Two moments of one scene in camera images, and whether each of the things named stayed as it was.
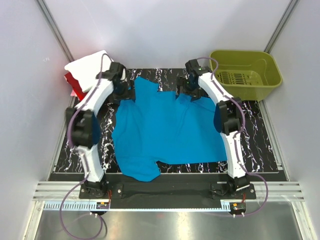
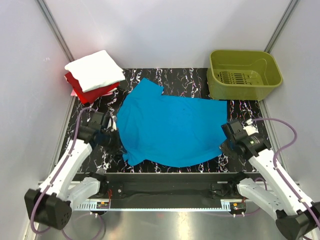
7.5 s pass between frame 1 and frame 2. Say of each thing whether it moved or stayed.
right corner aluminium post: stayed
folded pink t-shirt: stayed
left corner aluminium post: stayed
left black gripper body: moved
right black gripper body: moved
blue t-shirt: moved
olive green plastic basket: stayed
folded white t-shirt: stayed
